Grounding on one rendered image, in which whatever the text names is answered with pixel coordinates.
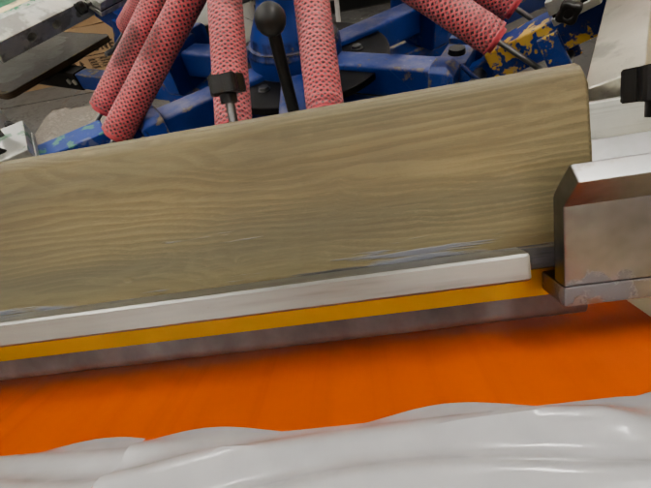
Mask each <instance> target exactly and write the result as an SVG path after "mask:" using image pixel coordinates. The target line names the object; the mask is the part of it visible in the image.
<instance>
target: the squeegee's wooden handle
mask: <svg viewBox="0 0 651 488"><path fill-rule="evenodd" d="M586 162H592V144H591V126H590V108H589V91H588V82H587V79H586V77H585V74H584V73H583V71H582V69H581V67H580V66H579V65H577V64H575V63H572V64H566V65H560V66H555V67H549V68H543V69H537V70H533V71H527V72H521V73H515V74H509V75H504V76H494V77H488V78H482V79H477V80H471V81H465V82H459V83H455V84H449V85H443V86H437V87H431V88H426V89H420V90H415V91H409V92H403V93H398V94H392V95H386V96H381V97H376V98H370V99H364V100H358V101H352V102H347V103H342V104H336V105H330V106H325V107H314V108H308V109H303V110H298V111H292V112H286V113H280V114H274V115H269V116H264V117H258V118H252V119H247V120H241V121H235V122H230V123H224V124H219V125H213V126H207V127H201V128H196V129H191V130H185V131H179V132H173V133H168V134H162V135H157V136H151V137H141V138H135V139H129V140H123V141H118V142H113V143H107V144H101V145H95V146H90V147H84V148H79V149H73V150H67V151H62V152H56V153H50V154H45V155H39V156H34V157H28V158H22V159H16V160H11V161H6V162H0V317H2V316H8V315H16V314H23V313H31V312H38V311H45V310H52V309H60V308H67V307H74V306H81V305H88V304H96V303H103V302H111V301H117V300H125V299H132V298H140V297H146V296H154V295H161V294H168V293H176V292H183V291H190V290H204V289H211V288H219V287H225V286H233V285H240V284H248V283H255V282H261V281H269V280H276V279H284V278H291V277H298V276H305V275H313V274H320V273H327V272H334V271H342V270H349V269H356V268H363V267H370V266H378V265H385V264H393V263H399V262H407V261H414V260H422V259H435V258H442V257H449V256H457V255H464V254H472V253H478V252H486V251H493V250H501V249H508V248H515V247H516V248H518V249H520V250H523V251H525V252H527V253H529V255H530V263H531V270H534V269H542V268H549V267H555V257H554V208H553V197H554V193H555V191H556V189H557V187H558V185H559V184H560V182H561V180H562V178H563V176H564V174H565V173H566V171H567V169H568V167H569V166H570V165H573V164H580V163H586Z"/></svg>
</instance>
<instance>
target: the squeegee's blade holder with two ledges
mask: <svg viewBox="0 0 651 488"><path fill-rule="evenodd" d="M531 278H532V275H531V263H530V255H529V253H527V252H525V251H523V250H520V249H518V248H516V247H515V248H508V249H501V250H493V251H486V252H478V253H472V254H464V255H457V256H449V257H442V258H435V259H422V260H414V261H407V262H399V263H393V264H385V265H378V266H370V267H363V268H356V269H349V270H342V271H334V272H327V273H320V274H313V275H305V276H298V277H291V278H284V279H276V280H269V281H261V282H255V283H248V284H240V285H233V286H225V287H219V288H211V289H204V290H190V291H183V292H176V293H168V294H161V295H154V296H146V297H140V298H132V299H125V300H117V301H111V302H103V303H96V304H88V305H81V306H74V307H67V308H60V309H52V310H45V311H38V312H31V313H23V314H16V315H8V316H2V317H0V348H4V347H11V346H19V345H27V344H35V343H42V342H50V341H58V340H66V339H74V338H81V337H88V336H96V335H104V334H111V333H119V332H127V331H135V330H143V329H150V328H158V327H166V326H174V325H181V324H189V323H196V322H204V321H212V320H226V319H234V318H242V317H250V316H257V315H265V314H273V313H281V312H289V311H295V310H303V309H311V308H319V307H326V306H334V305H342V304H350V303H358V302H365V301H373V300H381V299H389V298H395V297H403V296H411V295H419V294H427V293H434V292H442V291H450V290H465V289H472V288H480V287H488V286H496V285H503V284H510V283H518V282H526V281H529V280H531Z"/></svg>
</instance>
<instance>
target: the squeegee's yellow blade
mask: <svg viewBox="0 0 651 488"><path fill-rule="evenodd" d="M554 269H555V267H549V268H542V269H534V270H531V275H532V278H531V280H529V281H526V282H518V283H510V284H503V285H496V286H488V287H480V288H472V289H465V290H450V291H442V292H434V293H427V294H419V295H411V296H403V297H395V298H389V299H381V300H373V301H365V302H358V303H350V304H342V305H334V306H326V307H319V308H311V309H303V310H295V311H289V312H281V313H273V314H265V315H257V316H250V317H242V318H234V319H226V320H212V321H204V322H196V323H189V324H181V325H174V326H166V327H158V328H150V329H143V330H135V331H127V332H119V333H111V334H104V335H96V336H88V337H81V338H74V339H66V340H58V341H50V342H42V343H35V344H27V345H19V346H11V347H4V348H0V361H8V360H16V359H23V358H31V357H39V356H47V355H55V354H63V353H71V352H79V351H93V350H101V349H109V348H118V347H126V346H133V345H141V344H149V343H157V342H166V341H173V340H181V339H189V338H197V337H204V336H212V335H221V334H229V333H236V332H244V331H252V330H260V329H269V328H276V327H284V326H292V325H300V324H307V323H315V322H324V321H332V320H346V319H354V318H362V317H370V316H379V315H386V314H394V313H402V312H410V311H417V310H426V309H434V308H442V307H449V306H457V305H465V304H473V303H482V302H489V301H497V300H505V299H513V298H520V297H529V296H537V295H545V294H549V293H548V292H547V291H545V290H544V289H543V278H542V273H543V271H546V270H554Z"/></svg>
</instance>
